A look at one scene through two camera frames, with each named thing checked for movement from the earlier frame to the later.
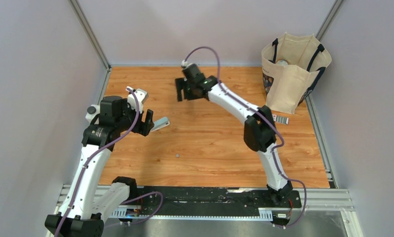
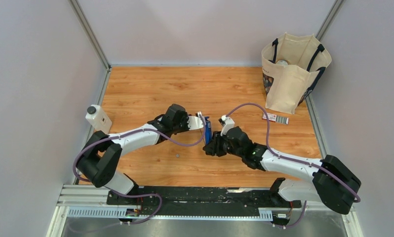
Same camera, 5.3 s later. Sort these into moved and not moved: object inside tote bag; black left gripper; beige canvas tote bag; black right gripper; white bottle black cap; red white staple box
Moved: black right gripper; black left gripper
Not moved: beige canvas tote bag; white bottle black cap; red white staple box; object inside tote bag
